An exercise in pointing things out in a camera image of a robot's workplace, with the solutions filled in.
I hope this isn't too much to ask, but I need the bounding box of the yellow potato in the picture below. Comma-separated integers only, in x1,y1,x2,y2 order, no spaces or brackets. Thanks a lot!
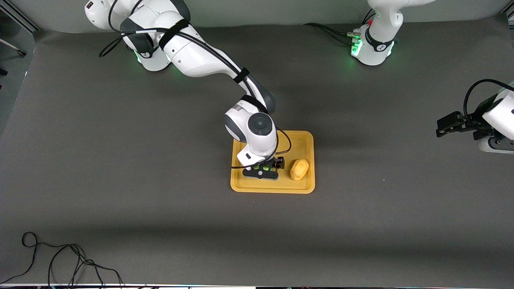
290,158,310,181

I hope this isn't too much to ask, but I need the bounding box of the yellow plastic tray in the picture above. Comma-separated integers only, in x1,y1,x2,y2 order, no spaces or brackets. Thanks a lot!
230,129,316,194

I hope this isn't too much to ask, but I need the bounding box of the dark grey table mat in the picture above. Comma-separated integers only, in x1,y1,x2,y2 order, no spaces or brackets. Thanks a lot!
0,14,514,287

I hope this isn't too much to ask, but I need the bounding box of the grey metal rod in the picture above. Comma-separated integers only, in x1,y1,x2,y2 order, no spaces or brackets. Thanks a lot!
0,38,27,57

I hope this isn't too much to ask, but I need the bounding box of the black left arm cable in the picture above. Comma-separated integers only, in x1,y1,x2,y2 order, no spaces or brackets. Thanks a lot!
463,79,514,119

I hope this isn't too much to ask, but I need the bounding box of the black left base cable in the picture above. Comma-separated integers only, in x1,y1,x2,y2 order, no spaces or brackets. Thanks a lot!
304,8,375,46

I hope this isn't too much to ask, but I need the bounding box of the thin black loose cable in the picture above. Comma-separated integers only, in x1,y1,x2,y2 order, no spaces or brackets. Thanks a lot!
0,232,123,287

